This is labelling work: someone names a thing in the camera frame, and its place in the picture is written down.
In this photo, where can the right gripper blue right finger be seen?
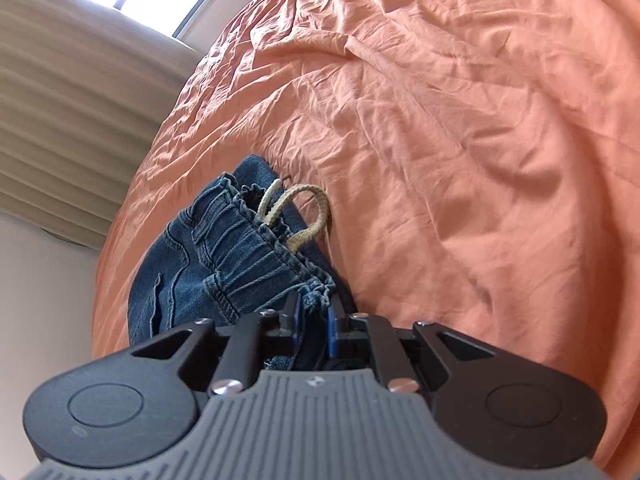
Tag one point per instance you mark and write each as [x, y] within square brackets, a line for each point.
[371, 339]

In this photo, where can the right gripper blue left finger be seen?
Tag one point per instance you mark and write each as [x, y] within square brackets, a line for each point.
[256, 338]

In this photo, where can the blue denim jeans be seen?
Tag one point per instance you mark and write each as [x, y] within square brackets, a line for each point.
[218, 260]

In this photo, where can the orange bed sheet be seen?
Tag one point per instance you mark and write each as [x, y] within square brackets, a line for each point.
[481, 158]

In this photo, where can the beige left curtain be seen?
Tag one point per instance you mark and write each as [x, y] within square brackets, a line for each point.
[84, 90]

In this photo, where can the olive drawstring belt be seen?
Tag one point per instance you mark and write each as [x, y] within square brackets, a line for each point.
[279, 200]

